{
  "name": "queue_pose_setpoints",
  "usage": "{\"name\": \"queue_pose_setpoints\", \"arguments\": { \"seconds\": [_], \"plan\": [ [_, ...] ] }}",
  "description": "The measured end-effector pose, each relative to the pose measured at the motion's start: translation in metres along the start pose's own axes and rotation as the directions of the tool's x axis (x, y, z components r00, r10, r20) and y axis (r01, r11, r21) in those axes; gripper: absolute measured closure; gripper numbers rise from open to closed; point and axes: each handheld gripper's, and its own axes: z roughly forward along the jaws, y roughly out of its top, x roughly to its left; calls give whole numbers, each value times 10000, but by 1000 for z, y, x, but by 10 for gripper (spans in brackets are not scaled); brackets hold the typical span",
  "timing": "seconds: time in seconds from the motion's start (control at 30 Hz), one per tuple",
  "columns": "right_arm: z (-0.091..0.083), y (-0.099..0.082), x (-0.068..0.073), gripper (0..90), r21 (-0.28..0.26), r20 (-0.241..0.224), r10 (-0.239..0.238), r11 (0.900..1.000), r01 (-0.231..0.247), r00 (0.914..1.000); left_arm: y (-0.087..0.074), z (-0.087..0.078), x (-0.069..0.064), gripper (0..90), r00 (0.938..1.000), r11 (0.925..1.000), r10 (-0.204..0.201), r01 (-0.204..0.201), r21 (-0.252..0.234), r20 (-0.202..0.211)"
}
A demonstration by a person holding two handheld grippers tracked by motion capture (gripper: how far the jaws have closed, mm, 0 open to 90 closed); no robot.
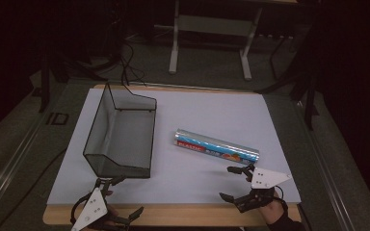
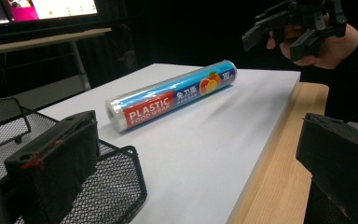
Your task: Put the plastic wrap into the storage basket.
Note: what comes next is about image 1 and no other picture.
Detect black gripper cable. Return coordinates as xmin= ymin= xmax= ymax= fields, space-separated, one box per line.
xmin=69 ymin=192 xmax=90 ymax=226
xmin=273 ymin=185 xmax=290 ymax=215

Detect black wire mesh basket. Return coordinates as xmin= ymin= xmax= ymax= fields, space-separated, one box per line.
xmin=82 ymin=82 xmax=158 ymax=179

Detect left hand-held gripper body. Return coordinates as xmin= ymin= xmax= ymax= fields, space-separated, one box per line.
xmin=70 ymin=177 xmax=127 ymax=231

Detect plastic wrap box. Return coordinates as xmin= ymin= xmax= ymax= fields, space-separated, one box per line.
xmin=173 ymin=128 xmax=260 ymax=166

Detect white metal stand frame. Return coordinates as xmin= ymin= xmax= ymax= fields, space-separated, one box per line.
xmin=168 ymin=0 xmax=265 ymax=82

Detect black upright stand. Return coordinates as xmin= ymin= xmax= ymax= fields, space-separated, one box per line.
xmin=38 ymin=47 xmax=52 ymax=114

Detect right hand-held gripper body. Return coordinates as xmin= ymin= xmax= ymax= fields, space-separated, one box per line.
xmin=235 ymin=167 xmax=292 ymax=214

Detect black floor cables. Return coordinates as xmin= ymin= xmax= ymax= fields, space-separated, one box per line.
xmin=118 ymin=39 xmax=149 ymax=94

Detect person's right hand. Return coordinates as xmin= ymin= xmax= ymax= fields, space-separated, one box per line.
xmin=259 ymin=197 xmax=286 ymax=226

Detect white table mat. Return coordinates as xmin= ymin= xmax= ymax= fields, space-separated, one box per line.
xmin=46 ymin=88 xmax=303 ymax=206

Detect person's left hand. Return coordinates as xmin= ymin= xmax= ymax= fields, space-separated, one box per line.
xmin=91 ymin=190 xmax=120 ymax=231

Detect black tripod stand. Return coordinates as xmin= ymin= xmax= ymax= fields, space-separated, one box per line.
xmin=255 ymin=30 xmax=321 ymax=132

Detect metal floor rail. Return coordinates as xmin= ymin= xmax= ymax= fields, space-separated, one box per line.
xmin=293 ymin=99 xmax=351 ymax=231
xmin=0 ymin=110 xmax=47 ymax=215

